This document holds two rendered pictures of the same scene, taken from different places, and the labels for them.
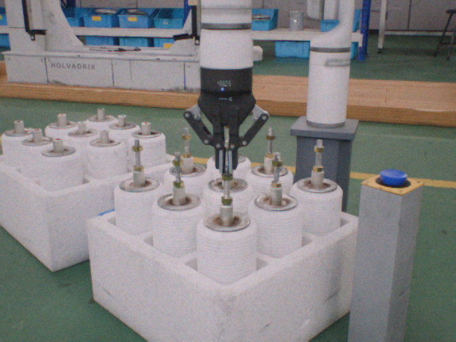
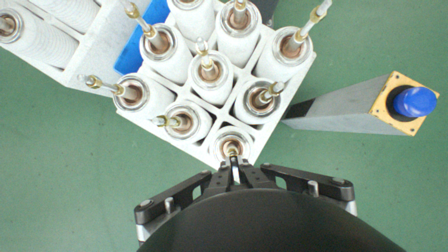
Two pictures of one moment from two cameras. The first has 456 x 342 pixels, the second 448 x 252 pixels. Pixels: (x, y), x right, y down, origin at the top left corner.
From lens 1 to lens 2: 0.80 m
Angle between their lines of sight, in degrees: 71
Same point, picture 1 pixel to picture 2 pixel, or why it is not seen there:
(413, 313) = (309, 82)
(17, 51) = not seen: outside the picture
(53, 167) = (30, 53)
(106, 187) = (97, 43)
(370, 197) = (366, 120)
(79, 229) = (111, 77)
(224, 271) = not seen: hidden behind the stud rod
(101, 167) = (70, 19)
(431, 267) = (321, 32)
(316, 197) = (292, 71)
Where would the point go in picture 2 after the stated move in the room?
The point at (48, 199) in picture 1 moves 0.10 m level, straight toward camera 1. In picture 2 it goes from (69, 84) to (90, 113)
